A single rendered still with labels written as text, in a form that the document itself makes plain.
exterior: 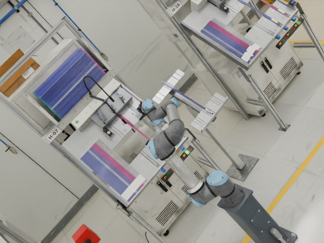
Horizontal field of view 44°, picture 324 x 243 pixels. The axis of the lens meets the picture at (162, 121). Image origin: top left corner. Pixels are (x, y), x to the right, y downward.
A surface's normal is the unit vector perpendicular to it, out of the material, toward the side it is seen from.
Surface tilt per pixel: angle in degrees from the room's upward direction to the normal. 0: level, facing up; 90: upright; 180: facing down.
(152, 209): 90
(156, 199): 90
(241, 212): 90
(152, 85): 90
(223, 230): 0
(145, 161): 48
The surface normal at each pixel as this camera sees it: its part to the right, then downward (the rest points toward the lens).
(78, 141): -0.06, -0.33
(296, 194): -0.60, -0.66
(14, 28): 0.47, 0.17
